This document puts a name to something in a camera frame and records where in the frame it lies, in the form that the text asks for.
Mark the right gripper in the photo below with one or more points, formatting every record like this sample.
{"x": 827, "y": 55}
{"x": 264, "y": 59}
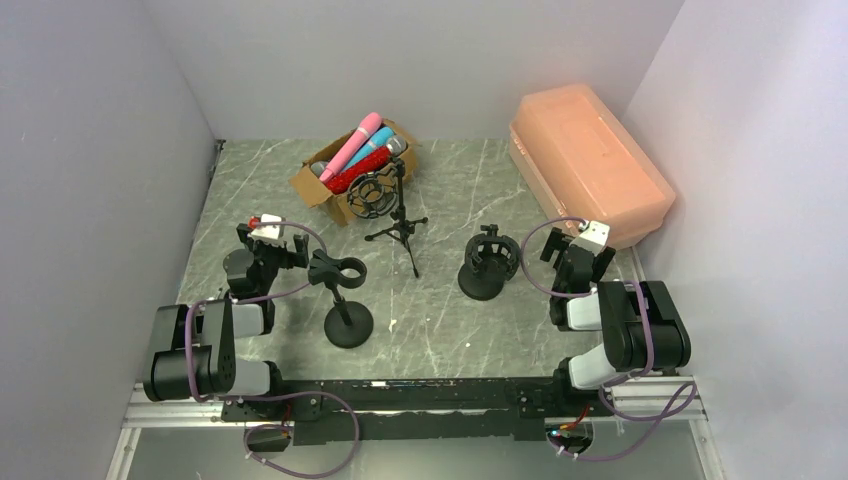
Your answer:
{"x": 573, "y": 253}

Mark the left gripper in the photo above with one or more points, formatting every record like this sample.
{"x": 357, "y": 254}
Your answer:
{"x": 275, "y": 248}

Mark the cardboard box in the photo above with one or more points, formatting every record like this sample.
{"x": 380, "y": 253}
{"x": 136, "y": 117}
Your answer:
{"x": 331, "y": 197}

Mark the black shock-mount round-base stand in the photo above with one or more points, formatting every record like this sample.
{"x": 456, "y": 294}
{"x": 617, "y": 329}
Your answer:
{"x": 490, "y": 260}

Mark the black clip round-base stand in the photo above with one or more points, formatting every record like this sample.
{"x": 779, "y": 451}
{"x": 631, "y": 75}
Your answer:
{"x": 348, "y": 324}

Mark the black tripod shock-mount stand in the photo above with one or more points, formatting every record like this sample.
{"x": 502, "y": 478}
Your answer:
{"x": 380, "y": 193}

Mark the blue microphone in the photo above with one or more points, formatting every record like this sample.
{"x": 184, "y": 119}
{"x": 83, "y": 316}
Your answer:
{"x": 377, "y": 140}

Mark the red glitter microphone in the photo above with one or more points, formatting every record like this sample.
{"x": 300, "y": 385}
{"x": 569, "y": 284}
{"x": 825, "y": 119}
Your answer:
{"x": 373, "y": 162}

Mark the pink microphone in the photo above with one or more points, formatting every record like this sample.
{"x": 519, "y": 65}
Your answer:
{"x": 365, "y": 130}

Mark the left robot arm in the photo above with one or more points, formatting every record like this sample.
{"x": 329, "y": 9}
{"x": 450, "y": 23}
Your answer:
{"x": 191, "y": 352}

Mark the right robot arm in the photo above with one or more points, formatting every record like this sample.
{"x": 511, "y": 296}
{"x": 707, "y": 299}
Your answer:
{"x": 637, "y": 322}

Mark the orange plastic storage box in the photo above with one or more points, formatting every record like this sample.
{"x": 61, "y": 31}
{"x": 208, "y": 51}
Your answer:
{"x": 579, "y": 161}

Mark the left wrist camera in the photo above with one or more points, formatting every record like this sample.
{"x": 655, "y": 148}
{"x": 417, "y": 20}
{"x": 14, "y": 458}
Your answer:
{"x": 266, "y": 228}

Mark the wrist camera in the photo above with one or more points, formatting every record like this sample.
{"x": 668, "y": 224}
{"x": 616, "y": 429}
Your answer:
{"x": 266, "y": 228}
{"x": 593, "y": 237}

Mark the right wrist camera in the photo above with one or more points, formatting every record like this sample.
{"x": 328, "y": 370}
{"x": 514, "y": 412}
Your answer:
{"x": 593, "y": 237}

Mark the black base frame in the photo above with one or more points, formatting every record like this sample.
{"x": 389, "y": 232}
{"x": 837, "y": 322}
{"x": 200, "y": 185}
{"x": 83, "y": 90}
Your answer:
{"x": 323, "y": 411}

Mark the aluminium rail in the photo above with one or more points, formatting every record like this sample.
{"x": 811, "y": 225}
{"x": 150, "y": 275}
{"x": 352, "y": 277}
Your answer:
{"x": 674, "y": 397}

